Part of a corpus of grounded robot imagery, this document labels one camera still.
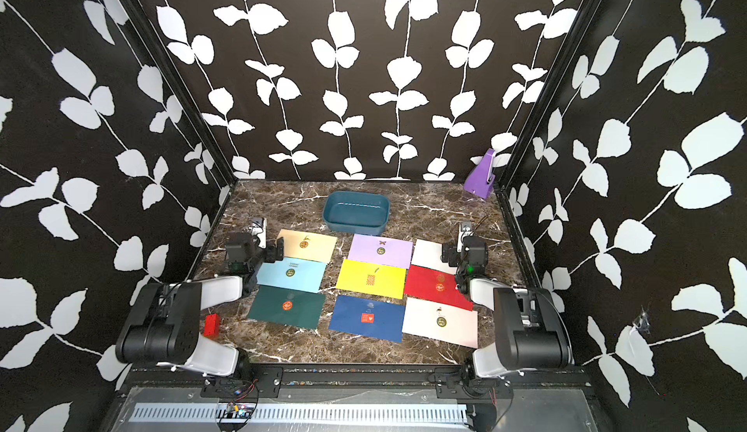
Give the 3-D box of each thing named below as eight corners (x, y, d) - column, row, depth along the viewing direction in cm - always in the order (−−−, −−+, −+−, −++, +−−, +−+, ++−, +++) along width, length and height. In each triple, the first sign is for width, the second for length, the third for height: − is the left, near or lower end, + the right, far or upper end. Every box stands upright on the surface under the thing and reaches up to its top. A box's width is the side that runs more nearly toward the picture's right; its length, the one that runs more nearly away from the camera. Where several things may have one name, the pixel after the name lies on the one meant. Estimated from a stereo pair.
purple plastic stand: (463, 187, 122) (474, 153, 108) (472, 178, 126) (484, 144, 112) (485, 200, 118) (500, 166, 104) (494, 190, 121) (509, 156, 107)
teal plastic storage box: (322, 235, 106) (319, 227, 102) (328, 199, 118) (326, 191, 114) (389, 236, 107) (389, 227, 103) (388, 200, 118) (389, 191, 114)
